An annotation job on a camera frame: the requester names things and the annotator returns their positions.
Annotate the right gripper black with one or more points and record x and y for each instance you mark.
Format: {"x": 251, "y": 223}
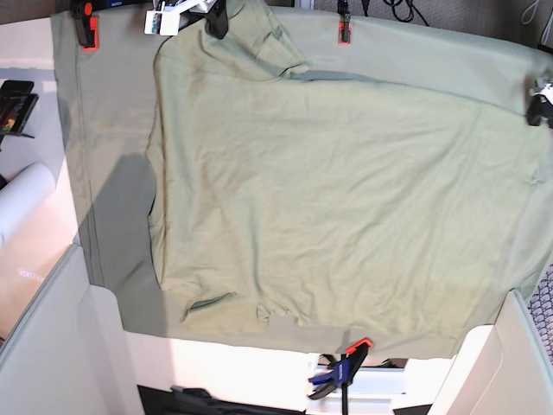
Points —
{"x": 217, "y": 20}

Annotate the light green T-shirt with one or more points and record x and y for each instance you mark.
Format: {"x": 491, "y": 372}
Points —
{"x": 347, "y": 204}

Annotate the green table cloth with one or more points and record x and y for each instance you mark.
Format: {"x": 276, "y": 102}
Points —
{"x": 107, "y": 101}

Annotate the orange black clamp middle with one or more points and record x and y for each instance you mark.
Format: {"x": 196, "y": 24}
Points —
{"x": 345, "y": 28}

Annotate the orange black clamp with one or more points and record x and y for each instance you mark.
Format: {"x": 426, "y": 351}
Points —
{"x": 86, "y": 24}
{"x": 345, "y": 28}

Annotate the orange black clamp left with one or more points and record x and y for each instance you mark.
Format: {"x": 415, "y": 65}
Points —
{"x": 86, "y": 24}

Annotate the grey mesh mat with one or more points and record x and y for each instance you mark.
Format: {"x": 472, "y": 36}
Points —
{"x": 540, "y": 308}

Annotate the black tablet on stand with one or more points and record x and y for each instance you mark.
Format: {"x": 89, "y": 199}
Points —
{"x": 17, "y": 103}

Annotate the white right panel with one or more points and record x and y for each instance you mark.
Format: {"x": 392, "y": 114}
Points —
{"x": 500, "y": 369}

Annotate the white panel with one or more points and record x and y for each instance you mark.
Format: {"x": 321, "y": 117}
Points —
{"x": 68, "y": 352}
{"x": 500, "y": 369}

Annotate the white paper roll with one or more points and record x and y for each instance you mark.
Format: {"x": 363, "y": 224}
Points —
{"x": 22, "y": 196}

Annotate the blue black bar clamp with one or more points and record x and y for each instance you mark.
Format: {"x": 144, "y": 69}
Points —
{"x": 340, "y": 373}

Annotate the white left panel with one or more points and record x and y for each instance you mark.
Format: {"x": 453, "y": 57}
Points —
{"x": 68, "y": 352}

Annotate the black bag bottom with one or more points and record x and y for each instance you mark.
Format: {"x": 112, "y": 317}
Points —
{"x": 198, "y": 401}

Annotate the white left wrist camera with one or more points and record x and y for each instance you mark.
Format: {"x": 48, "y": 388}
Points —
{"x": 543, "y": 88}

